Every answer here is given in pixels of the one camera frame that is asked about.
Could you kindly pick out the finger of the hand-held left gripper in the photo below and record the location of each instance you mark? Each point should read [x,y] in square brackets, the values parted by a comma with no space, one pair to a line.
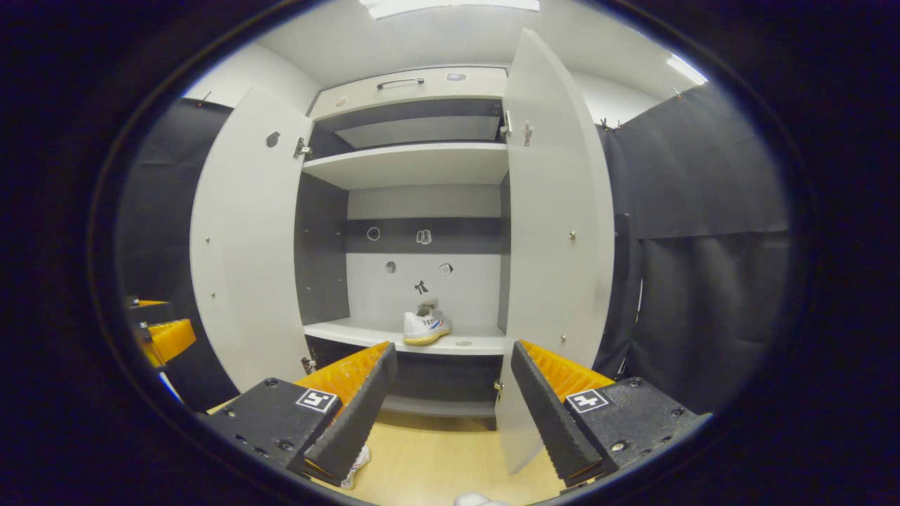
[172,341]
[151,313]

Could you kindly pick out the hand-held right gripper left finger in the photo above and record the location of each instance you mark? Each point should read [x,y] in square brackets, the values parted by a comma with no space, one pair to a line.
[358,414]

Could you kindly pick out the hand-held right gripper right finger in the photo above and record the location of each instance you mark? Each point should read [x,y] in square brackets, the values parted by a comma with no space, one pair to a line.
[548,422]

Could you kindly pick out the white canvas shoe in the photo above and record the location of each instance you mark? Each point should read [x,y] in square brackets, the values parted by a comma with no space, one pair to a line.
[358,465]
[425,329]

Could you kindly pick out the white cabinet door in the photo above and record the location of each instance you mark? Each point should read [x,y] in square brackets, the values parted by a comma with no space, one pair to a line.
[555,211]
[246,246]

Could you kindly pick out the white grey shoe cabinet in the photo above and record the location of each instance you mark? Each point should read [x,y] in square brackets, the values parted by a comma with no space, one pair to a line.
[422,169]

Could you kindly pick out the white cabinet drawer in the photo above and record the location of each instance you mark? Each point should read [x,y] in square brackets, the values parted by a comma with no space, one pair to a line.
[422,98]

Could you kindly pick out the white blue object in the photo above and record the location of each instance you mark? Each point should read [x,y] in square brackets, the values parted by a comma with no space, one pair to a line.
[171,388]

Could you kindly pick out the black backdrop cloth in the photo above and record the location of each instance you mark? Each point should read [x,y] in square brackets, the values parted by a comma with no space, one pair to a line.
[703,281]
[158,232]

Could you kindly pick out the orange tipped cloth clip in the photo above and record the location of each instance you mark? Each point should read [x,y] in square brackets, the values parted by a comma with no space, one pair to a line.
[204,98]

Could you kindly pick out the ceiling light panel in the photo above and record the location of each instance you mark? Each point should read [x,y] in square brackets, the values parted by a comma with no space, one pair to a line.
[687,70]
[450,7]

